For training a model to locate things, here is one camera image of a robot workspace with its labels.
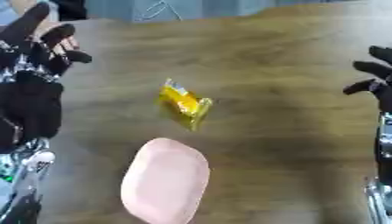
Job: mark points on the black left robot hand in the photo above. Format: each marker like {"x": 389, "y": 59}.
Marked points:
{"x": 30, "y": 102}

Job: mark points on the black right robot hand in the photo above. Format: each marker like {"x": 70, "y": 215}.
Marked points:
{"x": 380, "y": 84}

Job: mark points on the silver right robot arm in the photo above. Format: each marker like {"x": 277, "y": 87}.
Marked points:
{"x": 382, "y": 172}

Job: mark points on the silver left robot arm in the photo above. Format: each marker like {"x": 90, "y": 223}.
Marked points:
{"x": 23, "y": 180}

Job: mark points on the yellow snack packet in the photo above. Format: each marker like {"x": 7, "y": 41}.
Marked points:
{"x": 184, "y": 104}

